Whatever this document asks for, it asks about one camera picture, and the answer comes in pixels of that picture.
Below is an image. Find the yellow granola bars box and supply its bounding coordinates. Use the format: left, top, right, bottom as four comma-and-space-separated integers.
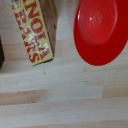
10, 0, 59, 67

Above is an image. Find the red bowl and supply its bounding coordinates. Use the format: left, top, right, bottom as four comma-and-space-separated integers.
73, 0, 128, 67

